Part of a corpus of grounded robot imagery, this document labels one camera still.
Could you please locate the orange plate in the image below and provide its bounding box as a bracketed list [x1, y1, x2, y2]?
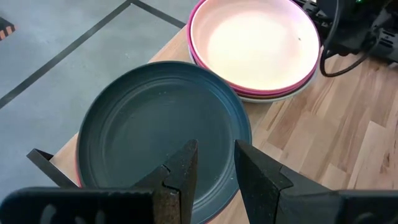
[75, 133, 246, 224]

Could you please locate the black cable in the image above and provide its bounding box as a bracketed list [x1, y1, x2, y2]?
[319, 0, 373, 78]

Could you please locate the orange black striped marker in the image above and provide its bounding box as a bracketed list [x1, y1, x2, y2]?
[0, 17, 16, 41]

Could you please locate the peach plate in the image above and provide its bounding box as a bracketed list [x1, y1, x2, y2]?
[189, 0, 321, 91]

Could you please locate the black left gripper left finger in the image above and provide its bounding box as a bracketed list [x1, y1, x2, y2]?
[0, 139, 199, 224]

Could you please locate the dark teal plate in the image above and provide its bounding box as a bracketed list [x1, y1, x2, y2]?
[76, 60, 252, 224]

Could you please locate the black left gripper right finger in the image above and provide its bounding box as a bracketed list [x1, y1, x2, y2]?
[234, 139, 398, 224]

